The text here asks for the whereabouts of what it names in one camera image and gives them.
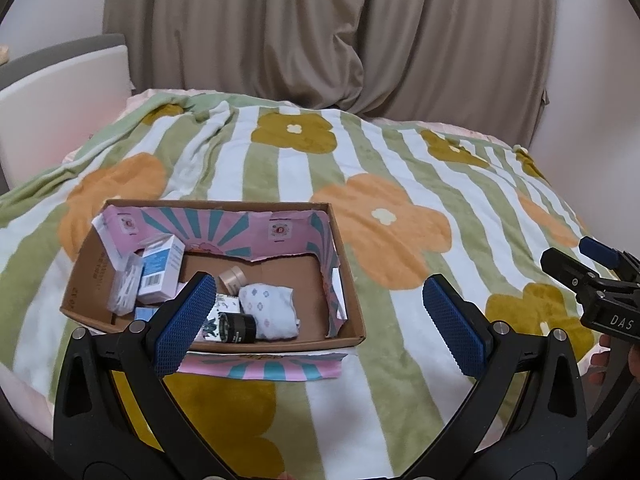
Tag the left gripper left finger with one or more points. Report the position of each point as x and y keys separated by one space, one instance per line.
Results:
x=114 y=416

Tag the green striped floral blanket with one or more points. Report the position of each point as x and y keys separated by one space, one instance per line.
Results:
x=410 y=200

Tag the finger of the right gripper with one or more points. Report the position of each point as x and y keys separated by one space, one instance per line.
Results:
x=613 y=259
x=566 y=270

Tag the white patterned rolled cloth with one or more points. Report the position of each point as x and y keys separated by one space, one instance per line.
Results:
x=273 y=310

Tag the white grey small box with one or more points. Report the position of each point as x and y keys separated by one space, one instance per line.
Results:
x=125 y=286

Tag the beige curtain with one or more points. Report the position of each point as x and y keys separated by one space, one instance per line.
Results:
x=478 y=64

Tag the black white patterned roll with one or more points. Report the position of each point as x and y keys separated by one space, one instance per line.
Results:
x=210 y=330

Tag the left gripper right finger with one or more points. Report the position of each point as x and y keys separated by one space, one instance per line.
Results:
x=524 y=418

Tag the black round jar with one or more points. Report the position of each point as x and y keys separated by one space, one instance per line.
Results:
x=238 y=328

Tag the white bed headboard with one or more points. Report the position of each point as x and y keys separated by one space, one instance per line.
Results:
x=55 y=99

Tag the cardboard box with pink lining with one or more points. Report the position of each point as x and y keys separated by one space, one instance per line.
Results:
x=294 y=245

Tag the blue white small box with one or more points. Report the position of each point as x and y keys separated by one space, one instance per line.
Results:
x=161 y=266

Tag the person's right hand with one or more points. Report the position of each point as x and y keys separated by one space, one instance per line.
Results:
x=599 y=361

